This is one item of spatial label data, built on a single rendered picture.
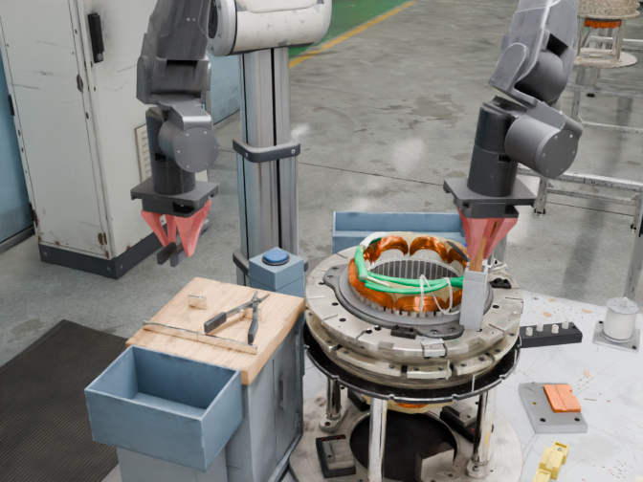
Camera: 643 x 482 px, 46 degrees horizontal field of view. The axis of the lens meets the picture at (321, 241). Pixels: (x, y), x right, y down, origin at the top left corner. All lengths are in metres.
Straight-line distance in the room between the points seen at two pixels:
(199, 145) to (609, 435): 0.88
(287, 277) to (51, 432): 1.49
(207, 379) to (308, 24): 0.66
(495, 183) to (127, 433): 0.56
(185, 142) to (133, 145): 2.49
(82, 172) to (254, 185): 1.91
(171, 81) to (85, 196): 2.43
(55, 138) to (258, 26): 2.10
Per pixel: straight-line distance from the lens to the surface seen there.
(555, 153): 0.88
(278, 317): 1.12
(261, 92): 1.42
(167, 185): 1.00
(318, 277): 1.16
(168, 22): 0.92
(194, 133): 0.91
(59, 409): 2.76
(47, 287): 3.52
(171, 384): 1.09
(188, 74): 0.97
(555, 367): 1.57
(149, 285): 3.40
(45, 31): 3.22
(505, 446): 1.33
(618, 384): 1.56
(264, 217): 1.50
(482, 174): 0.94
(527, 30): 0.94
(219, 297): 1.18
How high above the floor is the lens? 1.67
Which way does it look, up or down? 27 degrees down
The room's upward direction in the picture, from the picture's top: straight up
